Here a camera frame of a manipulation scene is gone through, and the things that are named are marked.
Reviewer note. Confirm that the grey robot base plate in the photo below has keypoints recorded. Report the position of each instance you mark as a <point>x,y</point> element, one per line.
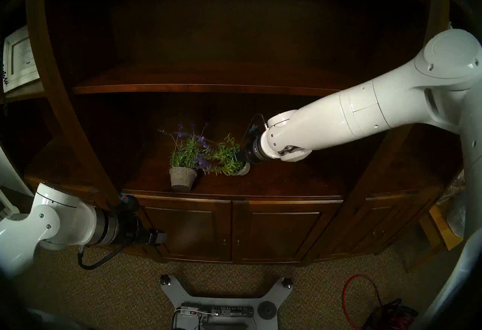
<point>226,297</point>

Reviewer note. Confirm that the white framed certificate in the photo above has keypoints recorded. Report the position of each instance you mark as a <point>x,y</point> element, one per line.
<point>20,58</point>

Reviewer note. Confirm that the black power strip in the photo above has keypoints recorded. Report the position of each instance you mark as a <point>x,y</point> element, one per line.
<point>226,310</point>

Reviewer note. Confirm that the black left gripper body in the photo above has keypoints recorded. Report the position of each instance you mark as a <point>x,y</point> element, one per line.
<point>131,227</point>

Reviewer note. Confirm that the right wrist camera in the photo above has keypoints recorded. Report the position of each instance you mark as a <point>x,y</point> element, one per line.
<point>253,132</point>

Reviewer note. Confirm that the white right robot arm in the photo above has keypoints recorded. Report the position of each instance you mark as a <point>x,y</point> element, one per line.
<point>357,114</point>

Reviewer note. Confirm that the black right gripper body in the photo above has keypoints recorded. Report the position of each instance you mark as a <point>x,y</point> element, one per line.
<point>251,153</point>

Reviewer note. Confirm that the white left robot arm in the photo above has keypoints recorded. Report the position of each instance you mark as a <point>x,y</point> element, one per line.
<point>56,216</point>

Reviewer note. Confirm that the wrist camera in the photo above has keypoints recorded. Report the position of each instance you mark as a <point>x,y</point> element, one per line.
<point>253,132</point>
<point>130,201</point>

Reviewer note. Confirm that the black round base disc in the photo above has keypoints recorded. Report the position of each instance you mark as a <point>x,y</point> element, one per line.
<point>266,309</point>

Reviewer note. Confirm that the light wooden side table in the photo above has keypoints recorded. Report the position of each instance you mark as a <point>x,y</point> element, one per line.
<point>442,231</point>

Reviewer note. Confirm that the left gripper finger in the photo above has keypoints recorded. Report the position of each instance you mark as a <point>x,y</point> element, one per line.
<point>154,235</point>
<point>162,237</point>

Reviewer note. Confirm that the black base levelling knob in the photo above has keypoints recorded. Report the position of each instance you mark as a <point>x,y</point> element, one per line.
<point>164,279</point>
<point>288,282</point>

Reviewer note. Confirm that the dark wooden cabinet door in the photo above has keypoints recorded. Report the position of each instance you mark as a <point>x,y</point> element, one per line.
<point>188,231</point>
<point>278,231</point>

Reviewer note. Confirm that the white slanted panel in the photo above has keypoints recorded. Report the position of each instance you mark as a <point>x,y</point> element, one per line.
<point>11,171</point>

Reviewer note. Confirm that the dark trailing bead plant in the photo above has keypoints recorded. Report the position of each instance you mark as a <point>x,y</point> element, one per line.
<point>4,77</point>

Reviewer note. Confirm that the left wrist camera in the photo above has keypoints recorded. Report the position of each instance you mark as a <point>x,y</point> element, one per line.
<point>130,201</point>

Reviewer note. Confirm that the dark wooden bookcase cabinet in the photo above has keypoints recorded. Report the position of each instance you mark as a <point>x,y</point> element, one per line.
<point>241,50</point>

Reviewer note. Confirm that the potted fake lavender plant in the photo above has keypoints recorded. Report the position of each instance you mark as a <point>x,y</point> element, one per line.
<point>226,156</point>
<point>183,180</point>

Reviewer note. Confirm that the white slatted wooden chair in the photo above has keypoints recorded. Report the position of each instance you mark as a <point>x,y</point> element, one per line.
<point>5,201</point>

